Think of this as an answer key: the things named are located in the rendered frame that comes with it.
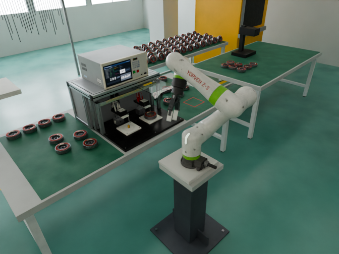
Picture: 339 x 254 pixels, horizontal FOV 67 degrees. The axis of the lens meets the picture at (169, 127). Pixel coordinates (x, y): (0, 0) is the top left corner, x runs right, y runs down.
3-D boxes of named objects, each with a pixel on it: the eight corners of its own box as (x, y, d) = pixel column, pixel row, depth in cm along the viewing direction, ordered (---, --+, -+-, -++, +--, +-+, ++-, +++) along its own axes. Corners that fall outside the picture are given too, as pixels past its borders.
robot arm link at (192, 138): (206, 151, 176) (208, 128, 166) (193, 163, 166) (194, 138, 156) (191, 145, 183) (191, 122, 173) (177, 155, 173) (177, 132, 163)
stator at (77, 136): (89, 138, 207) (88, 134, 205) (74, 141, 204) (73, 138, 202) (87, 131, 216) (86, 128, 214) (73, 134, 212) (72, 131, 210)
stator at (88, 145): (98, 147, 196) (98, 144, 194) (83, 150, 193) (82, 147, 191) (97, 140, 205) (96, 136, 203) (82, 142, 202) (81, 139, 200)
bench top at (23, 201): (236, 99, 273) (236, 94, 271) (18, 223, 146) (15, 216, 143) (170, 76, 336) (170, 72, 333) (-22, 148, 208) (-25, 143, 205)
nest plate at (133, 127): (141, 128, 214) (141, 127, 214) (126, 135, 206) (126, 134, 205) (130, 122, 224) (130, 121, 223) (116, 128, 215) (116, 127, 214)
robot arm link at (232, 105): (241, 117, 143) (252, 101, 135) (230, 126, 135) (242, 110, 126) (216, 97, 148) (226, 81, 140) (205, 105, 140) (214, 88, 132)
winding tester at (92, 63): (148, 74, 225) (146, 51, 214) (105, 89, 199) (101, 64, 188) (122, 65, 249) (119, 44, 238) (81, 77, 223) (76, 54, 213)
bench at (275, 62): (309, 96, 432) (322, 52, 392) (251, 141, 325) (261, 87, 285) (251, 79, 500) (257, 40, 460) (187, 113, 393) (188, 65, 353)
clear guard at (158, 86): (177, 92, 217) (177, 86, 214) (156, 102, 204) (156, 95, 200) (152, 82, 238) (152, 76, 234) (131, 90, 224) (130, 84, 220)
